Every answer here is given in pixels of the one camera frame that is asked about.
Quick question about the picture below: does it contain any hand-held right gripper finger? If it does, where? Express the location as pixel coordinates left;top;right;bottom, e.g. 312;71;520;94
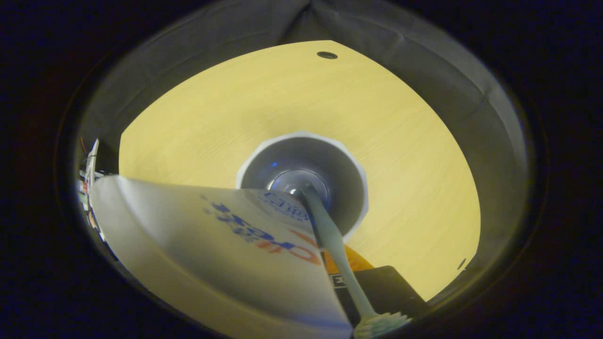
324;244;430;325

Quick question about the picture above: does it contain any pale green toothbrush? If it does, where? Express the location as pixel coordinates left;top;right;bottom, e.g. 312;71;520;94
291;183;412;339

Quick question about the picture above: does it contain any white toothpaste tube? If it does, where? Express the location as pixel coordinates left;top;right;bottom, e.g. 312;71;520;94
90;174;355;339

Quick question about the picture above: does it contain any white cup with wooden handle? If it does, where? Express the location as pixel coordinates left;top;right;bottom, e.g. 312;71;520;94
236;131;369;243

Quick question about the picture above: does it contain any wooden desktop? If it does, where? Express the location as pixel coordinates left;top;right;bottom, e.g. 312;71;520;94
118;40;481;302

